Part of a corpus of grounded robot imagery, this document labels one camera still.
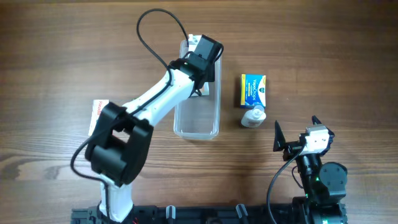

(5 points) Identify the small white bottle clear cap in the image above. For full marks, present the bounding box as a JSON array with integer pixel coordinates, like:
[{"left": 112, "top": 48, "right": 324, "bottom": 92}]
[{"left": 241, "top": 105, "right": 267, "bottom": 128}]

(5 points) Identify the blue VapoDrops lozenge box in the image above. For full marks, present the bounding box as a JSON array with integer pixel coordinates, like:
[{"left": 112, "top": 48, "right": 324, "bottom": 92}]
[{"left": 240, "top": 73, "right": 266, "bottom": 108}]

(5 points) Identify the clear plastic container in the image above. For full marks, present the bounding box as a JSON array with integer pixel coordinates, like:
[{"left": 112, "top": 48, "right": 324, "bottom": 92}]
[{"left": 173, "top": 39, "right": 223, "bottom": 141}]

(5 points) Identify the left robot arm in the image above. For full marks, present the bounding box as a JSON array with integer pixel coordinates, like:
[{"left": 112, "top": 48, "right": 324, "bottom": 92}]
[{"left": 85, "top": 35, "right": 224, "bottom": 223}]

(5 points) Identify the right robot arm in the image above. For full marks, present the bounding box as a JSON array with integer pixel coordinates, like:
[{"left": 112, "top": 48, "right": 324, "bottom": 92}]
[{"left": 266, "top": 116, "right": 348, "bottom": 224}]

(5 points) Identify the white Panadol box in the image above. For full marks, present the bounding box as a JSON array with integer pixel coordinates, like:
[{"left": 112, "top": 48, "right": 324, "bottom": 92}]
[{"left": 88, "top": 100, "right": 109, "bottom": 136}]

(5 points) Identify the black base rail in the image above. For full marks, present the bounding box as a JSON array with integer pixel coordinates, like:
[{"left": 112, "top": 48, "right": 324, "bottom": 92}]
[{"left": 70, "top": 203, "right": 346, "bottom": 224}]

